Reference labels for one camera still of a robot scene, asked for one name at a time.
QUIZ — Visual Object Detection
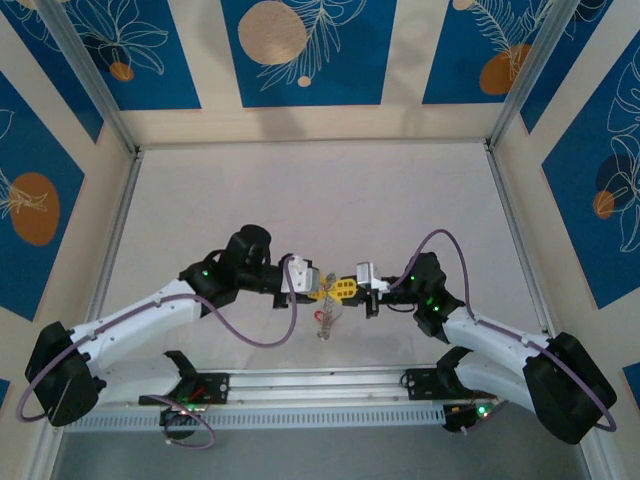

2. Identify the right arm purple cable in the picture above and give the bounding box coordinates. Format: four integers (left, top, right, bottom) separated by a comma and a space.
387, 228, 619, 434

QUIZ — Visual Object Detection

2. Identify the aluminium table side rail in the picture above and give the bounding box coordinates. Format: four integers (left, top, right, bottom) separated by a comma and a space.
483, 144, 564, 361
74, 149, 144, 371

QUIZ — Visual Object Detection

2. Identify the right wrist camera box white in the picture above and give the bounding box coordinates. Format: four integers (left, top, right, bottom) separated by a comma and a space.
353, 260, 390, 294

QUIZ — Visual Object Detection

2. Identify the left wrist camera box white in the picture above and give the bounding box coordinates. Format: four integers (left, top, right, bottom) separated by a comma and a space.
285, 254, 322, 296

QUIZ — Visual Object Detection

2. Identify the silver keyring bunch loop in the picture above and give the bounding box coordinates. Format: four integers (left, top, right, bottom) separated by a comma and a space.
314, 284, 344, 342

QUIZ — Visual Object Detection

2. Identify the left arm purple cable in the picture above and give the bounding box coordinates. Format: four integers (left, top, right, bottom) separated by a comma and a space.
17, 259, 301, 449

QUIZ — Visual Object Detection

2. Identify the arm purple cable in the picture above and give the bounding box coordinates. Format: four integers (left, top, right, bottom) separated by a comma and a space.
387, 228, 619, 434
17, 259, 301, 449

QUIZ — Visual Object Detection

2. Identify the aluminium frame post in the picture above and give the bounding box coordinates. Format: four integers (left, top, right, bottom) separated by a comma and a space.
35, 0, 140, 154
485, 0, 584, 151

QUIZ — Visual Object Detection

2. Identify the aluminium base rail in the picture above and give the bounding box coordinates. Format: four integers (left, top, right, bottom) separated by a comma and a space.
42, 359, 596, 414

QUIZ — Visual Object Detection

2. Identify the grey slotted cable duct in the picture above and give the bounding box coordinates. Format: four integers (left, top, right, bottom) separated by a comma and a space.
63, 403, 447, 432

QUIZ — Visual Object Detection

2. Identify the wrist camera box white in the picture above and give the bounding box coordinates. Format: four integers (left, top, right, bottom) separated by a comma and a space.
285, 254, 322, 296
353, 260, 390, 294

